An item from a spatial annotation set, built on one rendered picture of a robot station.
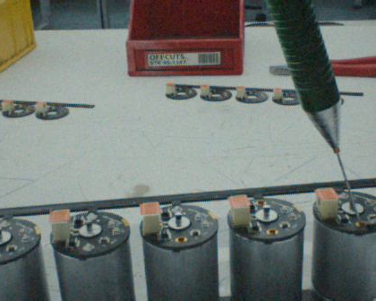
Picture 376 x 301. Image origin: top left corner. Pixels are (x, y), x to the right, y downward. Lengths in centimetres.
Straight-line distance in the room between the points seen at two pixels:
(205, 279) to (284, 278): 2
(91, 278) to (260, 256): 5
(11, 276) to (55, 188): 17
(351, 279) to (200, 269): 5
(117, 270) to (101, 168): 19
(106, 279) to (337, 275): 7
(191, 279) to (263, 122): 25
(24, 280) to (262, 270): 7
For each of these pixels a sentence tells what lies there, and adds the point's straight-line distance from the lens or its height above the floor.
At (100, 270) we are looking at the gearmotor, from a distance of 19.
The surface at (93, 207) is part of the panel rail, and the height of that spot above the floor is 81.
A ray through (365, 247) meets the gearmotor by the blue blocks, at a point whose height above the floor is 81.
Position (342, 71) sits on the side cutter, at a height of 75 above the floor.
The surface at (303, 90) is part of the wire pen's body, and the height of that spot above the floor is 86.
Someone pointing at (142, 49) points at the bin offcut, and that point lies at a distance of 53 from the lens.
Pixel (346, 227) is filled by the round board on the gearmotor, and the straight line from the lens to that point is 20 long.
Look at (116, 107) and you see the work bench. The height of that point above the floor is 75.
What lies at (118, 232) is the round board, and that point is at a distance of 20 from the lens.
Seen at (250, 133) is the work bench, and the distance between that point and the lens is 42.
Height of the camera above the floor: 92
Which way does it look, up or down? 25 degrees down
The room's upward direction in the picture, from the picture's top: 3 degrees counter-clockwise
